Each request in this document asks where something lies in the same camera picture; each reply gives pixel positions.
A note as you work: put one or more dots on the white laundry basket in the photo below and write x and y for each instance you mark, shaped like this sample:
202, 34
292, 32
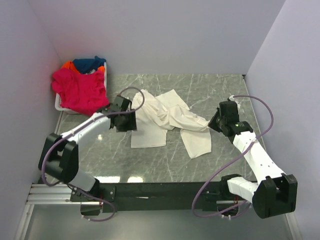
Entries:
62, 106

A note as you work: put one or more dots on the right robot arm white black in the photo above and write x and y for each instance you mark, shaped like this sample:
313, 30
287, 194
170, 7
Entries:
274, 192

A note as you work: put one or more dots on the orange t shirt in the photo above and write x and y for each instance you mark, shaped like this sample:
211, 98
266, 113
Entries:
69, 65

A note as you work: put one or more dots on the black base beam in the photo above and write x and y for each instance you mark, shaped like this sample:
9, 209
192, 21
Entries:
137, 196

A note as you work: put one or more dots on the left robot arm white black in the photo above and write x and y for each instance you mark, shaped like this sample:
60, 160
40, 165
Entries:
60, 155

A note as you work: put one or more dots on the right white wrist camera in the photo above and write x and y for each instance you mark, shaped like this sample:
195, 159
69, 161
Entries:
233, 99

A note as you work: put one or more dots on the pink t shirt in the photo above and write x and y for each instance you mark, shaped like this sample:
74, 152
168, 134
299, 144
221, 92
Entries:
82, 95

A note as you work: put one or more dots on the blue t shirt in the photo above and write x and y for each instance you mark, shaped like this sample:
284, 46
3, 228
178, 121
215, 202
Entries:
86, 65

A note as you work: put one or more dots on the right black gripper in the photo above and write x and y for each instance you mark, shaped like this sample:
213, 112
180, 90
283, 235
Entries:
212, 122

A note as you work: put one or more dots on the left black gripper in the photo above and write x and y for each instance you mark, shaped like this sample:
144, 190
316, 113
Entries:
131, 125

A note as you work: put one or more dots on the white t shirt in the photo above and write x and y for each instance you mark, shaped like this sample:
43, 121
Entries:
163, 113

